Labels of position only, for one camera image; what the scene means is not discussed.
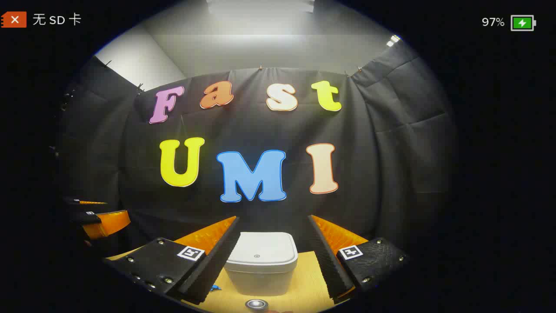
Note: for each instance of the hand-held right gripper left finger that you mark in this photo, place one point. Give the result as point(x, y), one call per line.
point(217, 265)

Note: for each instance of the small ceiling light panel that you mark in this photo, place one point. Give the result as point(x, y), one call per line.
point(393, 40)

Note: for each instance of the long ceiling light panel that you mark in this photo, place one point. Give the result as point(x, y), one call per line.
point(260, 5)

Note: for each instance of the silver pop can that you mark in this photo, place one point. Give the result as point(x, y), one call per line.
point(257, 304)

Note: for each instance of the black backdrop cloth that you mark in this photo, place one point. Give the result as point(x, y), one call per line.
point(260, 130)

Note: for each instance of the wooden desktop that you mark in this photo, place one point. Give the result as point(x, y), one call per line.
point(308, 278)

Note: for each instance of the white desktop garbage bin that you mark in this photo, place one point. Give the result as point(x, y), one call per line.
point(260, 261)

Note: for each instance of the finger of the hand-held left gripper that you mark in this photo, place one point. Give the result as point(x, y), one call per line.
point(108, 221)
point(87, 202)

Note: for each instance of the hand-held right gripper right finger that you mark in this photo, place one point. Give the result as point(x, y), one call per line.
point(330, 261)

